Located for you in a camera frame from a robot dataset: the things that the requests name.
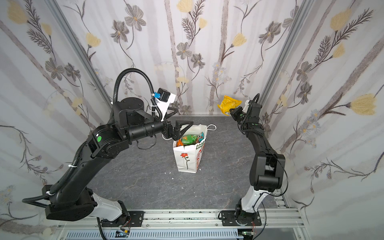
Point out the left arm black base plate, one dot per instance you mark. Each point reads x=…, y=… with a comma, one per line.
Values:
x=129, y=219

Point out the white paper bag red flower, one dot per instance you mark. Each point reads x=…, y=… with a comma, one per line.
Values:
x=188, y=158

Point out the yellow snack packet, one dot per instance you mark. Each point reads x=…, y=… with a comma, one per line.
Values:
x=227, y=104

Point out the right corner aluminium post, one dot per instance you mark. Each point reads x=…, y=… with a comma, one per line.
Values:
x=293, y=33

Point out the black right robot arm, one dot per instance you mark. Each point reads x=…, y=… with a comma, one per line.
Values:
x=268, y=167

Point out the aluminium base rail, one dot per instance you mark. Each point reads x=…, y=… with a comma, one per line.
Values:
x=277, y=224

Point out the left corner aluminium post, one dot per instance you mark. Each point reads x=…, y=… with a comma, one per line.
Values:
x=79, y=50

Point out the corner aluminium post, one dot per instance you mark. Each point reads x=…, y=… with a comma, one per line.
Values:
x=293, y=33
x=79, y=50

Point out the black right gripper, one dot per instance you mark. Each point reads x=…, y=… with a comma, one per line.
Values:
x=237, y=112

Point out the orange snack packet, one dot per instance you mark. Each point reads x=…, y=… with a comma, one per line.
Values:
x=179, y=143

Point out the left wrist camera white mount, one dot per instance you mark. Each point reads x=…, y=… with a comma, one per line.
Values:
x=163, y=99

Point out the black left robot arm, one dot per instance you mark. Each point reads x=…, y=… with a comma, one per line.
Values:
x=73, y=200

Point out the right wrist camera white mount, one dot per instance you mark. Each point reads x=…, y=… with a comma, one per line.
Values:
x=246, y=105

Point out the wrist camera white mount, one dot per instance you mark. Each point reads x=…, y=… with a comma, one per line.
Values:
x=246, y=105
x=163, y=99

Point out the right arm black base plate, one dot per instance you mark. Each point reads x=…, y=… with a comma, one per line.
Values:
x=239, y=219

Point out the small green circuit board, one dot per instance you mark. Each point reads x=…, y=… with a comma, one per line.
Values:
x=122, y=234

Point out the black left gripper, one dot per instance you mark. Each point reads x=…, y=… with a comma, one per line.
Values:
x=169, y=130

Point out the white slotted cable duct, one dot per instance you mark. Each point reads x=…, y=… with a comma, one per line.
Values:
x=191, y=234

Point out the green snack packet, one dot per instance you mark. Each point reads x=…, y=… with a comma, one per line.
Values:
x=188, y=140

